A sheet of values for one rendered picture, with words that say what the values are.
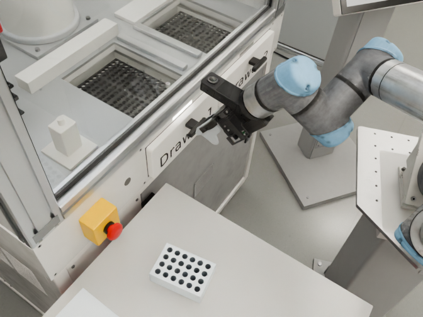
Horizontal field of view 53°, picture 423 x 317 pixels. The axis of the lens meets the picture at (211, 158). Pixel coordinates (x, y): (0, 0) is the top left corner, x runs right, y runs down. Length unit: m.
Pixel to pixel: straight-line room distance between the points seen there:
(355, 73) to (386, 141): 0.55
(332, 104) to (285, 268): 0.41
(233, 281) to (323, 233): 1.07
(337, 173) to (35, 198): 1.66
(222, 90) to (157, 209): 0.36
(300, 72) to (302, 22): 1.99
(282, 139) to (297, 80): 1.50
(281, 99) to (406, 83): 0.21
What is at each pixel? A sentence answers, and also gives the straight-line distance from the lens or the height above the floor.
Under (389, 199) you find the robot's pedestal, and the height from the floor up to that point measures 0.76.
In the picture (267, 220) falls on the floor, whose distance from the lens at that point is 1.98.
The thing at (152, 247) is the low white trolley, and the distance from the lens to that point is 1.03.
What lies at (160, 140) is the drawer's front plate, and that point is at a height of 0.93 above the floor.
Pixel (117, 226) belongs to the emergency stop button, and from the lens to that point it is 0.91.
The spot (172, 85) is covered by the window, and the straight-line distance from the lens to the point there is 1.00.
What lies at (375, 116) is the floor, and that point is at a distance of 2.61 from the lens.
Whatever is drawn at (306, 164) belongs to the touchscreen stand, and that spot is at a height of 0.04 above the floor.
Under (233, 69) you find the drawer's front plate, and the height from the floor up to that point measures 0.93.
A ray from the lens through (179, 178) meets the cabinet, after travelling 1.29.
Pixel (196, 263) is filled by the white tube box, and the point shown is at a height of 0.80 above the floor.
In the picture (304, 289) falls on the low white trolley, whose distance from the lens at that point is 1.02.
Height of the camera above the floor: 1.67
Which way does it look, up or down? 51 degrees down
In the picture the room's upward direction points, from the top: 5 degrees clockwise
